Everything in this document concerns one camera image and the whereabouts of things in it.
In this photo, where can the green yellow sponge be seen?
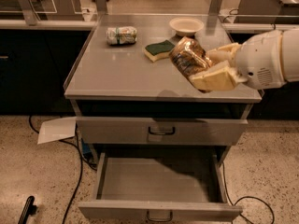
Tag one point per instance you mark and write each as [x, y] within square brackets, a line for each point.
[158, 51]

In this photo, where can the grey drawer cabinet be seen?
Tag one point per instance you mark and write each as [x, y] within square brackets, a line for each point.
[119, 81]

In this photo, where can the green white crumpled can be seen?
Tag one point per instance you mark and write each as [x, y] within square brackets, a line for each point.
[121, 35]

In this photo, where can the white paper sheet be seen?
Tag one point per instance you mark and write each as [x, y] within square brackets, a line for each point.
[56, 129]

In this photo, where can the black object on floor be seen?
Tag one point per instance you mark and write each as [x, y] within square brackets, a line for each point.
[29, 209]

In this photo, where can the closed top drawer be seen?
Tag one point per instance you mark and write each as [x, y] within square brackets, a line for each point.
[148, 131]

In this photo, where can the white paper bowl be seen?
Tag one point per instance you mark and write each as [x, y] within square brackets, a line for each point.
[185, 26]

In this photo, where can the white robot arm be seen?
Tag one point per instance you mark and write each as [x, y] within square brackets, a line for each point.
[289, 56]

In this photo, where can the orange can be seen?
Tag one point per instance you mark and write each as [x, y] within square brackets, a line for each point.
[189, 57]

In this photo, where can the open middle drawer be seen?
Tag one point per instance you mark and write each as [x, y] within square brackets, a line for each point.
[160, 186]

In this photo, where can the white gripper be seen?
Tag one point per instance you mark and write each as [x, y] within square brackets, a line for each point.
[260, 60]

